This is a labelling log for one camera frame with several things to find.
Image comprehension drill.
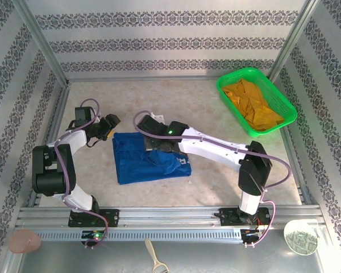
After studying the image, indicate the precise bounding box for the aluminium table side rail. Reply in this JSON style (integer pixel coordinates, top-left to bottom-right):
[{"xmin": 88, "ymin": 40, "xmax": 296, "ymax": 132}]
[
  {"xmin": 27, "ymin": 81, "xmax": 72, "ymax": 208},
  {"xmin": 268, "ymin": 81, "xmax": 321, "ymax": 206}
]

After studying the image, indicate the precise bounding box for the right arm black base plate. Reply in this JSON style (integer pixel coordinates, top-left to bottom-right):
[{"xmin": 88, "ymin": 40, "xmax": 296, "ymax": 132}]
[{"xmin": 218, "ymin": 207, "xmax": 272, "ymax": 228}]

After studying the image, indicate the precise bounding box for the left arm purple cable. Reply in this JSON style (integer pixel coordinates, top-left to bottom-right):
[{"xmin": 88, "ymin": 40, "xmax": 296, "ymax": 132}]
[{"xmin": 54, "ymin": 98, "xmax": 110, "ymax": 249}]

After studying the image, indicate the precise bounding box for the aluminium frame post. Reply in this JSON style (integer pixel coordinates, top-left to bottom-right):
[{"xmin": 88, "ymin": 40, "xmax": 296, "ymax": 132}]
[
  {"xmin": 13, "ymin": 0, "xmax": 70, "ymax": 85},
  {"xmin": 267, "ymin": 0, "xmax": 322, "ymax": 83}
]

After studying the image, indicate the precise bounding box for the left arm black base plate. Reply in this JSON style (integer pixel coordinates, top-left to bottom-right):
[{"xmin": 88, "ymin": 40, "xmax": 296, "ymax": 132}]
[{"xmin": 68, "ymin": 209, "xmax": 120, "ymax": 228}]

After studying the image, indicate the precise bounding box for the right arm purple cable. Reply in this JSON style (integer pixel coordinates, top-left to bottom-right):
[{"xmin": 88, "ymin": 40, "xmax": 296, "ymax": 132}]
[{"xmin": 132, "ymin": 110, "xmax": 291, "ymax": 248}]

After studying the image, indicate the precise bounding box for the beige plastic peeler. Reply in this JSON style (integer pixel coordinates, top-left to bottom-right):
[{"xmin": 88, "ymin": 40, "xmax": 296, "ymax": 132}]
[{"xmin": 144, "ymin": 238, "xmax": 170, "ymax": 273}]

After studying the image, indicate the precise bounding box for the pink translucent cup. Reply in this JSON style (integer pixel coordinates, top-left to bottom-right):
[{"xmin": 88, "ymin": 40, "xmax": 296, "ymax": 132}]
[{"xmin": 8, "ymin": 229, "xmax": 43, "ymax": 254}]

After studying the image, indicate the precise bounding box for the blue t-shirt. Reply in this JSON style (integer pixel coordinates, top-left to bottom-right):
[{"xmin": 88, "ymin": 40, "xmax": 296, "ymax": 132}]
[{"xmin": 112, "ymin": 131, "xmax": 193, "ymax": 185}]

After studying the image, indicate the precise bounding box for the green plastic mesh basket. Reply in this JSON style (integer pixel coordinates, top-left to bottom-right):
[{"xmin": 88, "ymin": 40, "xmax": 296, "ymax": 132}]
[{"xmin": 215, "ymin": 67, "xmax": 298, "ymax": 138}]

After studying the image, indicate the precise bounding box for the small circuit board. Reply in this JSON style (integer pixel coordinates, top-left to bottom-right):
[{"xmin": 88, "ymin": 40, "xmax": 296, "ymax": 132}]
[
  {"xmin": 81, "ymin": 230, "xmax": 107, "ymax": 242},
  {"xmin": 241, "ymin": 227, "xmax": 267, "ymax": 240}
]

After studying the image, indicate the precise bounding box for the green patterned round plate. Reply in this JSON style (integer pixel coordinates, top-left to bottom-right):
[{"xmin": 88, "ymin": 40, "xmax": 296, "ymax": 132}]
[{"xmin": 283, "ymin": 221, "xmax": 319, "ymax": 254}]

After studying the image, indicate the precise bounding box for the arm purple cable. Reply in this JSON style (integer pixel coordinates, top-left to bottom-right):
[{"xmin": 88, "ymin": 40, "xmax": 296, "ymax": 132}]
[
  {"xmin": 54, "ymin": 98, "xmax": 110, "ymax": 249},
  {"xmin": 132, "ymin": 110, "xmax": 291, "ymax": 248}
]

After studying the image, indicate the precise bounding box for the grey slotted cable duct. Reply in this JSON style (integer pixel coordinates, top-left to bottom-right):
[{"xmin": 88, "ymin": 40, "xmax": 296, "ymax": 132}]
[{"xmin": 35, "ymin": 228, "xmax": 243, "ymax": 243}]

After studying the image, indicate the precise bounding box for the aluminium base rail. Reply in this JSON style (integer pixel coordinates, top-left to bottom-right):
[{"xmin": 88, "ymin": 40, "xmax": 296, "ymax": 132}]
[{"xmin": 15, "ymin": 205, "xmax": 327, "ymax": 229}]

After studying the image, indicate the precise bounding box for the left small circuit board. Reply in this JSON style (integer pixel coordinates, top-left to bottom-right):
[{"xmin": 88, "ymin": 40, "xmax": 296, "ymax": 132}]
[{"xmin": 81, "ymin": 230, "xmax": 107, "ymax": 242}]

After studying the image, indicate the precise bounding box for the right small circuit board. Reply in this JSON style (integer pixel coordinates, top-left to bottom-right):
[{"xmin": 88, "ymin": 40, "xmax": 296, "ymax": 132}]
[{"xmin": 241, "ymin": 227, "xmax": 267, "ymax": 240}]

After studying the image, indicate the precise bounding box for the orange cloth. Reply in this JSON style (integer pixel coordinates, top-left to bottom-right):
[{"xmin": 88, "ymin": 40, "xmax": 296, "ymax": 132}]
[{"xmin": 221, "ymin": 78, "xmax": 285, "ymax": 132}]

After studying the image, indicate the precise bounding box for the aluminium table back rail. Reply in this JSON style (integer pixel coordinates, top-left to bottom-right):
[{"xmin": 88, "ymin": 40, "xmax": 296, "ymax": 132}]
[{"xmin": 66, "ymin": 74, "xmax": 271, "ymax": 84}]

